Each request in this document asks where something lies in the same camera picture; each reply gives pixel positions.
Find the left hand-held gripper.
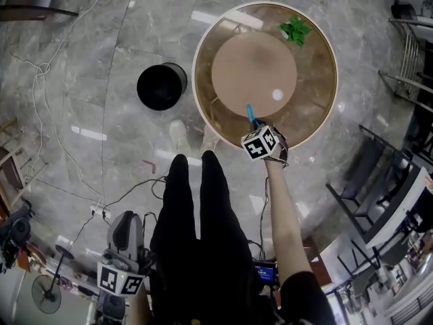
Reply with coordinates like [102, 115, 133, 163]
[97, 210, 156, 296]

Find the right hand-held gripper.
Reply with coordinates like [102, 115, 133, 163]
[240, 118, 289, 163]

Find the black waste bin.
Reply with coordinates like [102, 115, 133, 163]
[136, 62, 189, 112]

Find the person's left forearm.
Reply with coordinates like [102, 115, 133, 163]
[130, 284, 152, 325]

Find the person's right forearm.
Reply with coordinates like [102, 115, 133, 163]
[263, 157, 314, 279]

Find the round glass coffee table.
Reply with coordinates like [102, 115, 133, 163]
[191, 1, 339, 152]

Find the person's left leg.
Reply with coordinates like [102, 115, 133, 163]
[150, 154, 204, 325]

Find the person's leg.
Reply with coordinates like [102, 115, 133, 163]
[198, 150, 260, 325]
[150, 154, 204, 325]

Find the person's right white shoe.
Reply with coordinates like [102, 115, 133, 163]
[200, 124, 221, 152]

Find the person's white shoe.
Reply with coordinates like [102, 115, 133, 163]
[200, 124, 221, 152]
[168, 119, 188, 150]

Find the black round base stand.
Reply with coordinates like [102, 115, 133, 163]
[50, 244, 76, 284]

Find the person's left white shoe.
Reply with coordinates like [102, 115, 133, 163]
[168, 119, 188, 150]

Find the person's right leg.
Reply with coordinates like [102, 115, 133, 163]
[198, 150, 260, 325]

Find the small green potted plant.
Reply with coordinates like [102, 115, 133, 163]
[277, 15, 313, 49]

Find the black floor fan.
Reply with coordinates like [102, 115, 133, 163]
[30, 274, 63, 315]

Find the dark bag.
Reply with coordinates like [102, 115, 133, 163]
[0, 204, 35, 271]

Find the light wooden stool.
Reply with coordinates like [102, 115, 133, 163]
[0, 116, 49, 210]

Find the black device blue screen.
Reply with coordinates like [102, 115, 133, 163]
[253, 261, 279, 286]

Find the white board panel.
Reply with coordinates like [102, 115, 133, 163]
[365, 166, 433, 251]

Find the person's black top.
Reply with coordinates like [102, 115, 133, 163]
[279, 270, 340, 325]

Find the black mesh basket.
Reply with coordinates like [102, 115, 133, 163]
[390, 3, 419, 22]

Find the black floor cable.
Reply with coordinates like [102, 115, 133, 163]
[101, 175, 168, 220]

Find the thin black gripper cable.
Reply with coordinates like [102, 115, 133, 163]
[258, 175, 272, 264]

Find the black frame chair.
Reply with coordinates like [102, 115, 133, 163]
[325, 124, 424, 247]

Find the metal wire rack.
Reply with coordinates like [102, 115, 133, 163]
[378, 17, 433, 98]

